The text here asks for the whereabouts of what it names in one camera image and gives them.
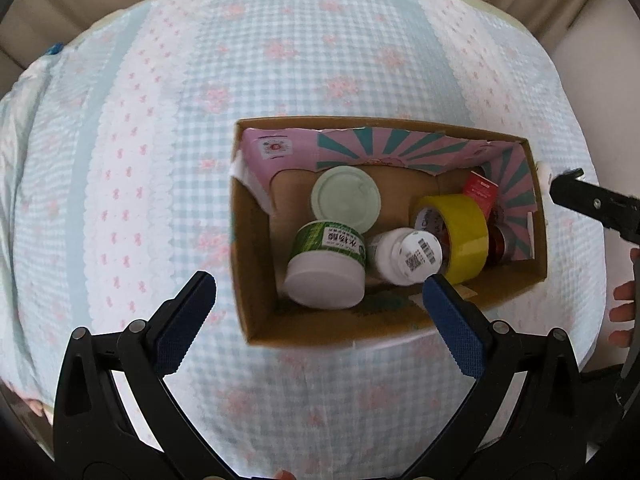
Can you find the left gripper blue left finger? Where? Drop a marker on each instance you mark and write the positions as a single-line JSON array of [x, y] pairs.
[[157, 350]]

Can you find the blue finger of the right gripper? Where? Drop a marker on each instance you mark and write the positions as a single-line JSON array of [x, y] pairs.
[[615, 211]]

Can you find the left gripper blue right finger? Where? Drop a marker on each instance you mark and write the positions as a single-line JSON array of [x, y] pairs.
[[475, 347]]

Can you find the white earbud case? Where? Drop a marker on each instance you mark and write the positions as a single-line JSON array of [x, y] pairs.
[[545, 177]]

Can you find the small red metal tin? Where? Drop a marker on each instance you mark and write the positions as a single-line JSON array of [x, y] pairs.
[[501, 244]]

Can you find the white pill bottle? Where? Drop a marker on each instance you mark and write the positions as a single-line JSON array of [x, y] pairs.
[[404, 256]]

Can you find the yellow tape roll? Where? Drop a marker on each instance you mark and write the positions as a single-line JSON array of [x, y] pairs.
[[461, 229]]

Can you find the red rectangular box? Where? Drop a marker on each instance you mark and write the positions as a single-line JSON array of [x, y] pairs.
[[483, 191]]

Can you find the green jar white lid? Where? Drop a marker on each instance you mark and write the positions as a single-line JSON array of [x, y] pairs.
[[327, 267]]

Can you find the pale green lid jar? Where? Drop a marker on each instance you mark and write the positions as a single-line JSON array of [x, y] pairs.
[[348, 195]]

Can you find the person right hand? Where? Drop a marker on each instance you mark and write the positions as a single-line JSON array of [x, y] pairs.
[[624, 312]]

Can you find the open cardboard box pink lining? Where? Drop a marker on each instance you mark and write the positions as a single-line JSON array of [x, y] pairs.
[[275, 165]]

